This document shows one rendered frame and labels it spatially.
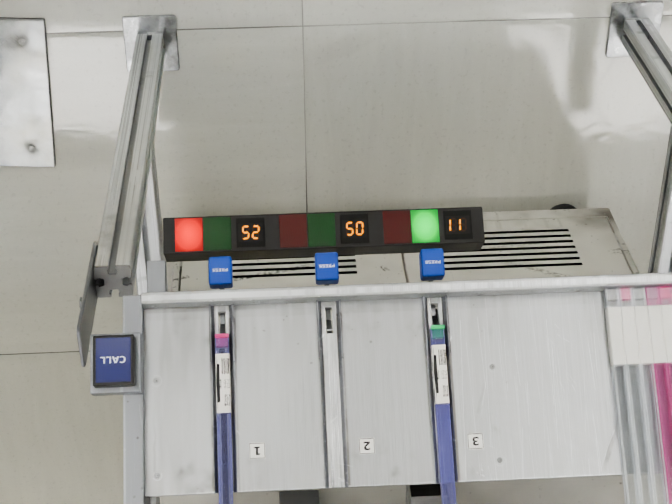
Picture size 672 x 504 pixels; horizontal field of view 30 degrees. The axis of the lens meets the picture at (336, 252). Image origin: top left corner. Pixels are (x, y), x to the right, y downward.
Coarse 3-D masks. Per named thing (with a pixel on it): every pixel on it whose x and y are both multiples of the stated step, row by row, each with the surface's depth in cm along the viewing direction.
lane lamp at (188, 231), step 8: (176, 224) 132; (184, 224) 132; (192, 224) 132; (200, 224) 132; (176, 232) 132; (184, 232) 132; (192, 232) 132; (200, 232) 132; (176, 240) 132; (184, 240) 132; (192, 240) 132; (200, 240) 132; (176, 248) 132; (184, 248) 132; (192, 248) 132; (200, 248) 132
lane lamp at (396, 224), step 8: (384, 216) 133; (392, 216) 133; (400, 216) 133; (408, 216) 133; (384, 224) 133; (392, 224) 133; (400, 224) 133; (408, 224) 133; (384, 232) 133; (392, 232) 133; (400, 232) 133; (408, 232) 133; (384, 240) 133; (392, 240) 133; (400, 240) 133; (408, 240) 133
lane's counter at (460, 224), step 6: (462, 210) 134; (468, 210) 134; (444, 216) 134; (450, 216) 134; (456, 216) 134; (462, 216) 134; (468, 216) 134; (444, 222) 133; (450, 222) 133; (456, 222) 133; (462, 222) 133; (468, 222) 133; (444, 228) 133; (450, 228) 133; (456, 228) 133; (462, 228) 133; (468, 228) 133; (444, 234) 133; (450, 234) 133; (456, 234) 133; (462, 234) 133; (468, 234) 133
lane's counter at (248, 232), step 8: (240, 224) 132; (248, 224) 132; (256, 224) 133; (264, 224) 133; (240, 232) 132; (248, 232) 132; (256, 232) 132; (264, 232) 132; (240, 240) 132; (248, 240) 132; (256, 240) 132; (264, 240) 132
